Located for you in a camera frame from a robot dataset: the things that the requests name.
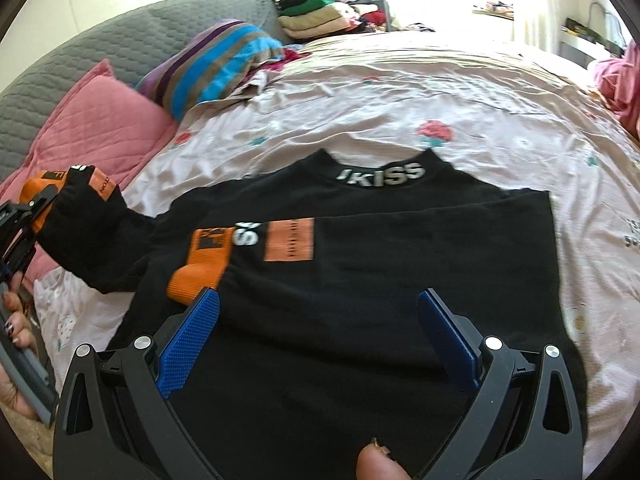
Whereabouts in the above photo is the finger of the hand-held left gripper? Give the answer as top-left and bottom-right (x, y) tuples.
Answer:
(17, 184), (60, 241)

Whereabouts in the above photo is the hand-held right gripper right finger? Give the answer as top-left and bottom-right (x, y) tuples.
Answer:
(415, 287), (586, 480)

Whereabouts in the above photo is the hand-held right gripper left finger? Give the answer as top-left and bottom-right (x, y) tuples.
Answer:
(52, 287), (236, 480)

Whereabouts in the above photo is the black sweater with orange cuffs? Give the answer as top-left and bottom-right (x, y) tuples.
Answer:
(20, 149), (588, 480)

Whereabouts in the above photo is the pile of folded clothes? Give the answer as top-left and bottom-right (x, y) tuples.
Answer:
(276, 0), (401, 41)

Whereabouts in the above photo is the person's left hand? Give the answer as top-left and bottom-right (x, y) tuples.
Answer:
(0, 270), (43, 423)

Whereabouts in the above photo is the person's right hand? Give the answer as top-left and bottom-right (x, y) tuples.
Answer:
(355, 437), (417, 480)

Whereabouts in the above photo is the pink pillow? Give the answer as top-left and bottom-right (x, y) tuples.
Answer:
(0, 58), (178, 301)

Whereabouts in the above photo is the grey quilted headboard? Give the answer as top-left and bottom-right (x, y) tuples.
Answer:
(0, 0), (286, 168)

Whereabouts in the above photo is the striped pillow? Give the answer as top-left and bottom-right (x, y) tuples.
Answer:
(136, 19), (286, 122)

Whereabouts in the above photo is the strawberry printed bedsheet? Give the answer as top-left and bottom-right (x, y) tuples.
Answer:
(30, 30), (640, 480)

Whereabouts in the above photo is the red patterned cloth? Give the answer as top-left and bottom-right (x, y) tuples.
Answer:
(250, 45), (303, 78)

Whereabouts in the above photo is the pink duvet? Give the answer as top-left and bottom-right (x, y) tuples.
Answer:
(592, 40), (640, 141)

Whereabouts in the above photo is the white desk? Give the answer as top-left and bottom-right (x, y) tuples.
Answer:
(560, 10), (628, 68)

